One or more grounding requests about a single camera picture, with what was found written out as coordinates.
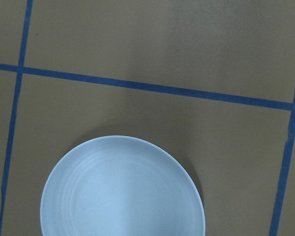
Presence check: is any blue plate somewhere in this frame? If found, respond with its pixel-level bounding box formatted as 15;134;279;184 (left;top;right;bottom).
40;136;206;236

